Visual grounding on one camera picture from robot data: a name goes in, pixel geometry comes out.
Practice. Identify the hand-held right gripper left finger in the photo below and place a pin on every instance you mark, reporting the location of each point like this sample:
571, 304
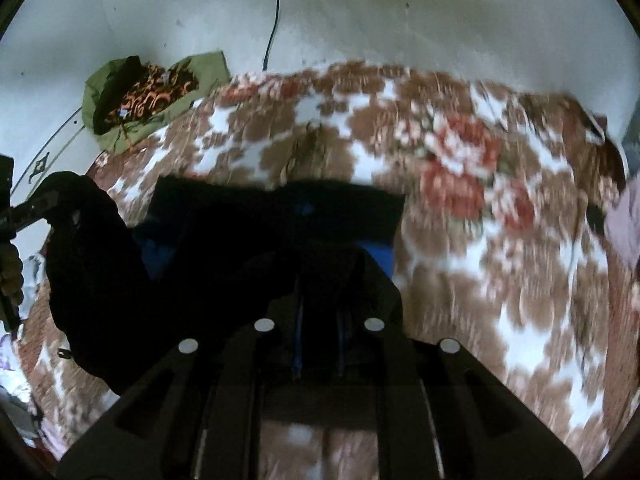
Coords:
298, 340

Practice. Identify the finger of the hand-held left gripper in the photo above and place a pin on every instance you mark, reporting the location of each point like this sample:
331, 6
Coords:
35, 210

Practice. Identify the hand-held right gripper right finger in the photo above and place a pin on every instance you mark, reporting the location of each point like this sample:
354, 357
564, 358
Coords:
341, 340

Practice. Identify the pink cloth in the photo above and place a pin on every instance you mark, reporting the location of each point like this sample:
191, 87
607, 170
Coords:
625, 230

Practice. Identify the person's left hand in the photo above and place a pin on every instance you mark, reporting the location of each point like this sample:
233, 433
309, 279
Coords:
11, 272

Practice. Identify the floral blanket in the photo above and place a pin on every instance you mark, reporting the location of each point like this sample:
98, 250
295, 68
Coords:
500, 270

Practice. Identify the blue and black jacket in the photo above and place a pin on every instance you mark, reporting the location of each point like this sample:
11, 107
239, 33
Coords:
225, 220

